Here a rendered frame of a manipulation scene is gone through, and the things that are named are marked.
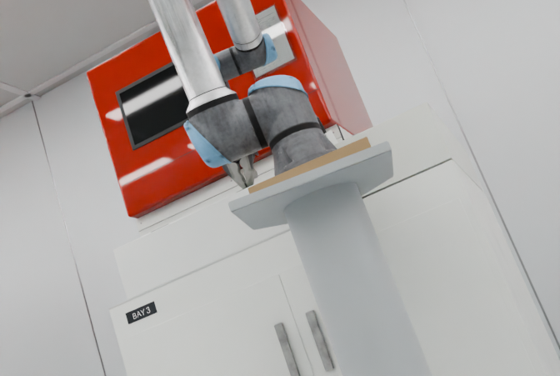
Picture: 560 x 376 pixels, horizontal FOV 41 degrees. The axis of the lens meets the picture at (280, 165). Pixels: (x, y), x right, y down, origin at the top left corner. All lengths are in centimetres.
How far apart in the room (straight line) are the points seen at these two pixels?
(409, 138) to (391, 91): 229
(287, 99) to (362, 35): 263
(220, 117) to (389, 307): 51
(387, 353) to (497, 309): 35
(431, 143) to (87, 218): 325
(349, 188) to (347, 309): 24
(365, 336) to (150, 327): 72
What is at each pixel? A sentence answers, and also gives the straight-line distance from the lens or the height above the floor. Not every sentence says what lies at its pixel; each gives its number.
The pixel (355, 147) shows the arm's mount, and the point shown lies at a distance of 146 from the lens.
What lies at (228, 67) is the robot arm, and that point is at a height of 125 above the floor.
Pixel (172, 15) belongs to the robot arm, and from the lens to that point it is 161.
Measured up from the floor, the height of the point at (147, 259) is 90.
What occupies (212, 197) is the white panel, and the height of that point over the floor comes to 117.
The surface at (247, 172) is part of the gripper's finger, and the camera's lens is 191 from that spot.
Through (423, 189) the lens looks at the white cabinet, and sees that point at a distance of 173.
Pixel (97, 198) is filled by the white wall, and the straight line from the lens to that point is 470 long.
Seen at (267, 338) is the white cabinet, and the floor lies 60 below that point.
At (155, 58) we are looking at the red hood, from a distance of 278.
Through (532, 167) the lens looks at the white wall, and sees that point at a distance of 385.
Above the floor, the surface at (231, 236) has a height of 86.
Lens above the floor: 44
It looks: 17 degrees up
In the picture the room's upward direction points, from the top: 20 degrees counter-clockwise
